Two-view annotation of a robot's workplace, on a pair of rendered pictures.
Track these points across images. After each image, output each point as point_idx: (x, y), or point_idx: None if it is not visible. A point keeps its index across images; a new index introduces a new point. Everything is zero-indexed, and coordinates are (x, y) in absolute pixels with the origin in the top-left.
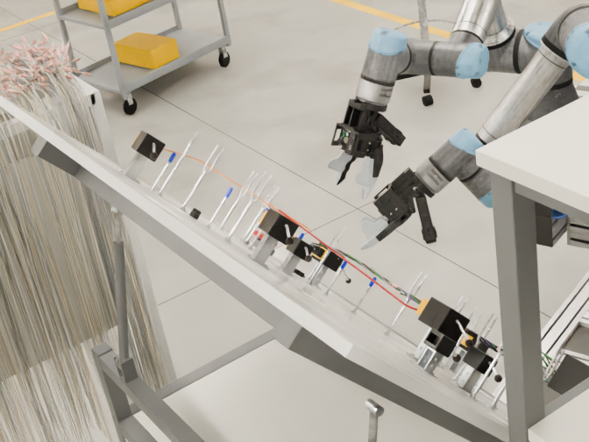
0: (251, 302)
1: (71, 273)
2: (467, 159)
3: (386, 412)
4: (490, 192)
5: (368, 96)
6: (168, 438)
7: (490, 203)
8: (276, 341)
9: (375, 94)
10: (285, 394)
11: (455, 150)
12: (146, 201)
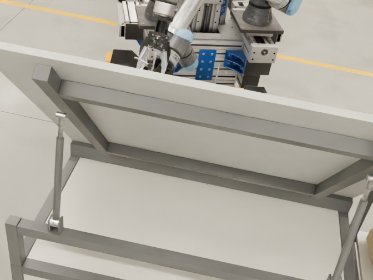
0: (313, 141)
1: None
2: (188, 45)
3: (174, 195)
4: (194, 61)
5: (169, 13)
6: (68, 260)
7: (192, 68)
8: (71, 179)
9: (172, 11)
10: (110, 206)
11: (184, 40)
12: (253, 92)
